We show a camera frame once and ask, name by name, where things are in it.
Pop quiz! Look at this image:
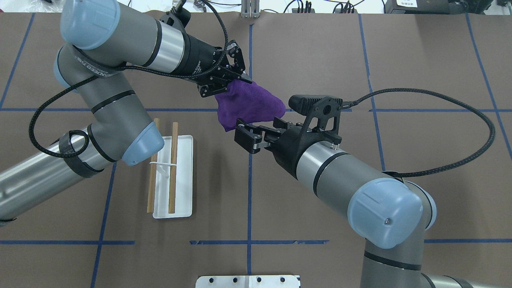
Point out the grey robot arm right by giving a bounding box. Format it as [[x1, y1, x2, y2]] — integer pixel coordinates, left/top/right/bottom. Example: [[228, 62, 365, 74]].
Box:
[[235, 116, 491, 288]]

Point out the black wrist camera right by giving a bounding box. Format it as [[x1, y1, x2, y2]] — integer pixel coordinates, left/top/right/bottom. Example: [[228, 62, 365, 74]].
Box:
[[288, 94, 347, 141]]

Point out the white rack wire support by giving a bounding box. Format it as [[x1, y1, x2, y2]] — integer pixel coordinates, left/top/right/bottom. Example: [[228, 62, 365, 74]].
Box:
[[150, 162, 177, 178]]

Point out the white rack base tray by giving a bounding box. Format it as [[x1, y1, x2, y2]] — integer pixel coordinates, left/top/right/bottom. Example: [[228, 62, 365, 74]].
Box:
[[150, 135, 194, 219]]

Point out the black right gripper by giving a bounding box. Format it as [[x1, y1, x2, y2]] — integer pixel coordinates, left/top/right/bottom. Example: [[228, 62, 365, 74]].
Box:
[[234, 117, 342, 178]]

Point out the wooden rack rod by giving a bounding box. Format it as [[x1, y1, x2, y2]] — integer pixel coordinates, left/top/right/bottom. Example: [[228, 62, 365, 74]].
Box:
[[146, 118, 161, 214], [168, 122, 179, 214]]

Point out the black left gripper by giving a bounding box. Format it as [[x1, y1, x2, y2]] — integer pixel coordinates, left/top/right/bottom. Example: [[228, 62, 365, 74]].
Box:
[[182, 34, 252, 97]]

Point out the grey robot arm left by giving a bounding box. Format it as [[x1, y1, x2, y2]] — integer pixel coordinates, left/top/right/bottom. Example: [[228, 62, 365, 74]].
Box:
[[0, 0, 251, 226]]

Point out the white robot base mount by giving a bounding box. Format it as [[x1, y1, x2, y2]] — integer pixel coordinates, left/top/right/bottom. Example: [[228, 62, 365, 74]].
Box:
[[195, 275, 301, 288]]

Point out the purple towel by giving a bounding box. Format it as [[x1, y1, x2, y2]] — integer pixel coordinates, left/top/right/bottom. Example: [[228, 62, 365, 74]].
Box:
[[214, 80, 286, 132]]

